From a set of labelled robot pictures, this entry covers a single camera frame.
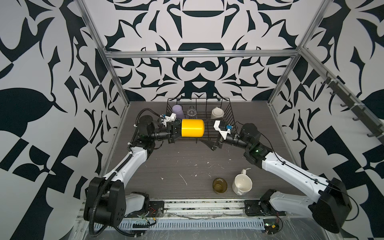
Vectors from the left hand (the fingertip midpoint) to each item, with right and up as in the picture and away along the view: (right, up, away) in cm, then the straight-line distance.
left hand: (189, 129), depth 69 cm
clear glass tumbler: (+1, +8, +31) cm, 32 cm away
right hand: (+7, 0, -3) cm, 8 cm away
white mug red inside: (+18, +8, +33) cm, 39 cm away
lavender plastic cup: (-8, +10, +28) cm, 30 cm away
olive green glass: (+16, -31, +12) cm, 37 cm away
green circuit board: (+38, -46, +3) cm, 60 cm away
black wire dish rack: (+6, +6, +43) cm, 44 cm away
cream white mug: (+28, -30, +13) cm, 43 cm away
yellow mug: (+1, +1, -5) cm, 5 cm away
